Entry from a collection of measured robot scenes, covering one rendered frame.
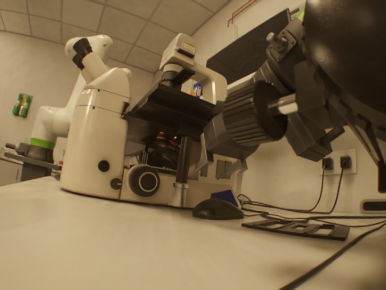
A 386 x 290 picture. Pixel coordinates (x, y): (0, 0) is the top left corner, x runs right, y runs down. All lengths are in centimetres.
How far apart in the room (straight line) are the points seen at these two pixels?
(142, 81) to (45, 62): 173
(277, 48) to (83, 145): 37
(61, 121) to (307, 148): 82
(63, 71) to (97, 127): 309
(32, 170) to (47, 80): 263
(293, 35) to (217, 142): 16
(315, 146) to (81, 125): 40
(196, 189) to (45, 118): 70
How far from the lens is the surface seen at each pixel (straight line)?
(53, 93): 336
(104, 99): 45
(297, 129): 18
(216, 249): 18
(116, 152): 43
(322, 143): 19
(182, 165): 41
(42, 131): 94
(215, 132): 26
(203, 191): 49
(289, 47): 20
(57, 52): 368
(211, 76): 69
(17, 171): 264
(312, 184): 82
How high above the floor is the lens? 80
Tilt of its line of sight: 12 degrees up
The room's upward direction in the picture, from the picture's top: 7 degrees clockwise
